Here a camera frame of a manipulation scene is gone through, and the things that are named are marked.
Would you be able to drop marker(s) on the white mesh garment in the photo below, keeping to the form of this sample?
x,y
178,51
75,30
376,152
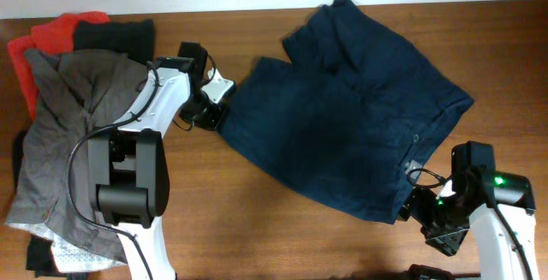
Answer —
x,y
68,258

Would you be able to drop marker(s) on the black garment bottom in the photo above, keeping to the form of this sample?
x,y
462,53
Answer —
x,y
40,260

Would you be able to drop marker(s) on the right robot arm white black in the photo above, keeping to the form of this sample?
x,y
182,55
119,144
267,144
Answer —
x,y
496,207

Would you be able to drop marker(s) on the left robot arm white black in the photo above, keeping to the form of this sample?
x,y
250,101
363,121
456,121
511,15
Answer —
x,y
128,181

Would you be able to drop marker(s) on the navy blue shorts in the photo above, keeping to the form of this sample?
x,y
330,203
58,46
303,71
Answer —
x,y
345,116

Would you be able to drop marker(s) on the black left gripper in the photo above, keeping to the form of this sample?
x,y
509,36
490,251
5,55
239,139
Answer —
x,y
211,123

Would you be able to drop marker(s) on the black garment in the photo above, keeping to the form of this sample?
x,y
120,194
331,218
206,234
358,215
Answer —
x,y
135,38
40,260

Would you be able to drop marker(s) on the red garment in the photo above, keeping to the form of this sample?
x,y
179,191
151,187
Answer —
x,y
55,37

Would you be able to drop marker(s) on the black garment top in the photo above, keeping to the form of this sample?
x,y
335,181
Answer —
x,y
135,38

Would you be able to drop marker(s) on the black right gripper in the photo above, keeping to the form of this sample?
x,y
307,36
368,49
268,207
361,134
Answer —
x,y
414,205

